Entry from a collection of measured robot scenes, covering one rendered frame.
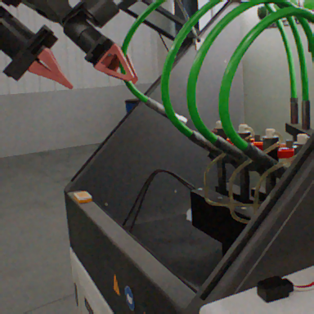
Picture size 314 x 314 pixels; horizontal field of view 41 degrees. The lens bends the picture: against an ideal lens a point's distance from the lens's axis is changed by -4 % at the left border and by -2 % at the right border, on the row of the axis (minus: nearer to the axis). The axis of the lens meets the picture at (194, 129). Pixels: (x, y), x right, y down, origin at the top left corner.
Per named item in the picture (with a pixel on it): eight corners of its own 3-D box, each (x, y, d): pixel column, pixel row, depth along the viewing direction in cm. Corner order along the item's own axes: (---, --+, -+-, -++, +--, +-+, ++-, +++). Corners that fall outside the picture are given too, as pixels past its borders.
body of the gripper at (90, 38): (127, 51, 96) (105, 32, 97) (109, 39, 86) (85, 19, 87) (109, 73, 96) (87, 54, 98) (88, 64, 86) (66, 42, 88)
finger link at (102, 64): (150, 71, 92) (121, 46, 94) (138, 64, 85) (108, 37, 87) (129, 95, 93) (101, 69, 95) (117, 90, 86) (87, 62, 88)
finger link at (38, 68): (91, 66, 68) (46, 27, 65) (61, 100, 68) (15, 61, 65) (91, 66, 74) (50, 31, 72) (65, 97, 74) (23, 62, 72)
